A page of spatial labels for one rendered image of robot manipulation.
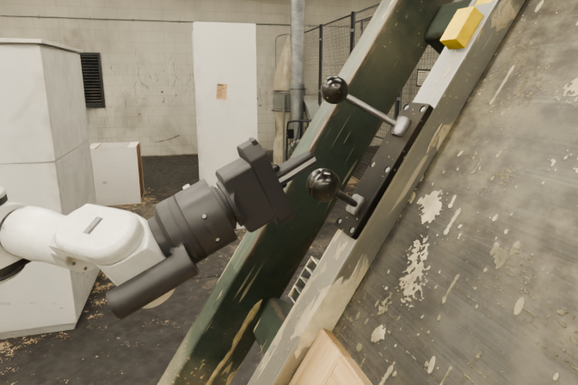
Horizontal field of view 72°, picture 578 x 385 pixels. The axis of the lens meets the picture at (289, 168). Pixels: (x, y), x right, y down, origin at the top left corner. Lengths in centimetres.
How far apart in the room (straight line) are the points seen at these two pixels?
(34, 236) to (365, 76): 58
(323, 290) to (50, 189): 226
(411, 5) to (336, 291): 54
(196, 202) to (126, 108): 798
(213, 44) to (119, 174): 219
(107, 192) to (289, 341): 491
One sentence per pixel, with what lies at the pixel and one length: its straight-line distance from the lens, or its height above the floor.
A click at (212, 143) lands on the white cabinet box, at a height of 91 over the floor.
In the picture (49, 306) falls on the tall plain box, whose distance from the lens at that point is 295.
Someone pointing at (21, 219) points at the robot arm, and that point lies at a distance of 64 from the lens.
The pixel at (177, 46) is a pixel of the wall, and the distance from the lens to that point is 836.
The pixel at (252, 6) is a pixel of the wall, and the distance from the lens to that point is 856.
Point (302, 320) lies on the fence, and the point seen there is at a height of 124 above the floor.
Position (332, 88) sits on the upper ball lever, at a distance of 54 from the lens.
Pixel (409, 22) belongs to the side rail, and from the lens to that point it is 83.
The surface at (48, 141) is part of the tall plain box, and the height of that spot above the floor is 120.
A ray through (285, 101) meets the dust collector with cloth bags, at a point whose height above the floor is 119.
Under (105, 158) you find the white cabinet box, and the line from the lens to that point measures 530.
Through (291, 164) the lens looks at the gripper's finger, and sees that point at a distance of 52.
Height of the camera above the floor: 155
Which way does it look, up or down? 13 degrees down
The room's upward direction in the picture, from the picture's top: straight up
